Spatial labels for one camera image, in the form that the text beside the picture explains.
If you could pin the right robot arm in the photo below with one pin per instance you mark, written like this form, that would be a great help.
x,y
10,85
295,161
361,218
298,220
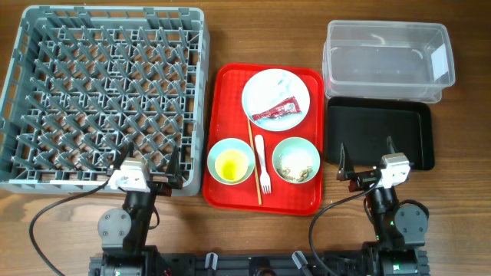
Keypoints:
x,y
399,226

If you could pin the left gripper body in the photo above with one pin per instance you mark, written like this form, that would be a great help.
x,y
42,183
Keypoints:
x,y
163,188

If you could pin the rice and nut scraps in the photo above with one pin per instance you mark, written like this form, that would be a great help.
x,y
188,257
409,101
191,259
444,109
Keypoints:
x,y
294,166

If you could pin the clear plastic bin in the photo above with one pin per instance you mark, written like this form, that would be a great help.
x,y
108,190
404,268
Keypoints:
x,y
392,60

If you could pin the light blue bowl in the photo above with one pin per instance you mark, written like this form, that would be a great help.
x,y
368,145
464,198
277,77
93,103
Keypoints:
x,y
229,144

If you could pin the red snack wrapper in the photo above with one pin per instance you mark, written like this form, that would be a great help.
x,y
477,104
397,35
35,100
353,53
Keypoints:
x,y
286,107

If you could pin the white tissue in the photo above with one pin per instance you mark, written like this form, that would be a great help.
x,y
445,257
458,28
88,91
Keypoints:
x,y
282,89

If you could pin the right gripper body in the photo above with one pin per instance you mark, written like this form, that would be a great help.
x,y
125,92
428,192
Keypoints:
x,y
363,181

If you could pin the light blue plate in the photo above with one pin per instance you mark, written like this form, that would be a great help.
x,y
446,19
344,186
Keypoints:
x,y
257,97

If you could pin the grey dishwasher rack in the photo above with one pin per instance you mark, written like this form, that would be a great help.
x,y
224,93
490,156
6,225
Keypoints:
x,y
85,81

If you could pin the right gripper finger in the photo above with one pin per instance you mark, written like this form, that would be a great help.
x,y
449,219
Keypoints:
x,y
392,149
346,169

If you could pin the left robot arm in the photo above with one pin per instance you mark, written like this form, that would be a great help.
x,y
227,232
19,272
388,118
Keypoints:
x,y
124,231

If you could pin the wooden chopstick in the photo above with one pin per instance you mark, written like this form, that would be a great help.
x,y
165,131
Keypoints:
x,y
256,176

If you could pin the mint green bowl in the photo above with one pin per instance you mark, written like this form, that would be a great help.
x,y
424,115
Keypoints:
x,y
298,143

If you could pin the black waste tray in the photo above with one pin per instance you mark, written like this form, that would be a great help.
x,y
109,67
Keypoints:
x,y
364,125

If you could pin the yellow plastic cup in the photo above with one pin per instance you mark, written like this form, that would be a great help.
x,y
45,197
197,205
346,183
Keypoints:
x,y
231,165

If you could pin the white plastic fork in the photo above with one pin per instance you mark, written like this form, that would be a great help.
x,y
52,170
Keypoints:
x,y
264,178

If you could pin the red plastic tray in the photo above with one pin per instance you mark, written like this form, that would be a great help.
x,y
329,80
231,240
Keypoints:
x,y
228,120

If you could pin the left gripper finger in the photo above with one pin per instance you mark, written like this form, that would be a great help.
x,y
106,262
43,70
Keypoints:
x,y
173,170
125,151

